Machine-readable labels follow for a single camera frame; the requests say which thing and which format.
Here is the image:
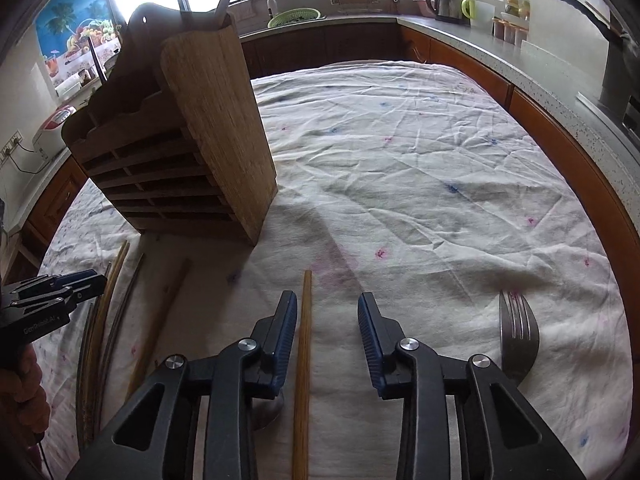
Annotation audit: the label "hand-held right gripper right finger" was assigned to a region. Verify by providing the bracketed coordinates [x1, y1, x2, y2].
[357, 291, 588, 480]

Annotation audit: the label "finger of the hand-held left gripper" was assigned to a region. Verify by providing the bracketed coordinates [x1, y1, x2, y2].
[10, 269, 102, 296]
[7, 278, 108, 317]

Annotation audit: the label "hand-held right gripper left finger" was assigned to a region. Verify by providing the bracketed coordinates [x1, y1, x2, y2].
[65, 290, 299, 480]

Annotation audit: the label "reddish brown chopstick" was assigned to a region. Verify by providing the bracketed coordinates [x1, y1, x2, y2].
[82, 240, 131, 446]

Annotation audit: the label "dark thin chopstick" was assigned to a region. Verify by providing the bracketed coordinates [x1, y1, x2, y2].
[97, 253, 147, 391]

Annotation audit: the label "chopsticks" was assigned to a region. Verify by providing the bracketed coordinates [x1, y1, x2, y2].
[291, 270, 313, 480]

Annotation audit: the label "brown wooden chopstick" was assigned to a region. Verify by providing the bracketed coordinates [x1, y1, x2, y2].
[124, 258, 193, 403]

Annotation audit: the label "metal spoon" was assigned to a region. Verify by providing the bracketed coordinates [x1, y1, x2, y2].
[250, 395, 286, 431]

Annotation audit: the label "metal fork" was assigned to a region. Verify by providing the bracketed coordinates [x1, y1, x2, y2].
[498, 290, 541, 392]

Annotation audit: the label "wooden utensil holder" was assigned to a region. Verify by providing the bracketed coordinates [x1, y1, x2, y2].
[61, 2, 279, 247]

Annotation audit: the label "person's left hand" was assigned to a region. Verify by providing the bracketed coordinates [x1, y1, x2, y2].
[14, 347, 52, 434]

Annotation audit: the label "red and white rice cooker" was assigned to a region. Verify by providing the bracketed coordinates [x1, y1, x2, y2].
[32, 105, 78, 161]

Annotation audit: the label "white floral tablecloth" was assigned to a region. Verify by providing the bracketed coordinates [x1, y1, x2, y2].
[37, 60, 633, 480]

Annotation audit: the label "paper towel roll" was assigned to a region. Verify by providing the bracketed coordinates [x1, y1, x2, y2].
[55, 72, 83, 98]

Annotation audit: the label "black thin chopstick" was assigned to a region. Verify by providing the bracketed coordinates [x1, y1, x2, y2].
[89, 36, 109, 86]

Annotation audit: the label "green plastic colander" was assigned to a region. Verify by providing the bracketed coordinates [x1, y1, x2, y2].
[267, 8, 311, 28]

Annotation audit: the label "chrome kitchen faucet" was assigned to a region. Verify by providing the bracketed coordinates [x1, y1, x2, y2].
[241, 0, 278, 21]

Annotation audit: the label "spice jar set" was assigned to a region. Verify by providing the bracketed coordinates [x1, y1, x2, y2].
[492, 0, 531, 43]

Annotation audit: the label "steel electric kettle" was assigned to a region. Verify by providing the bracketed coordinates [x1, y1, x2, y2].
[425, 0, 463, 23]

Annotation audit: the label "black power cord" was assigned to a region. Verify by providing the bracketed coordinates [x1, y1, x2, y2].
[10, 152, 51, 173]

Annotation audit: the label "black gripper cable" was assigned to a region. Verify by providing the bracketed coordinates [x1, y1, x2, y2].
[32, 430, 53, 480]

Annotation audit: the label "fruit and palm wall poster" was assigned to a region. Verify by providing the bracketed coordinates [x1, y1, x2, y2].
[35, 0, 123, 88]

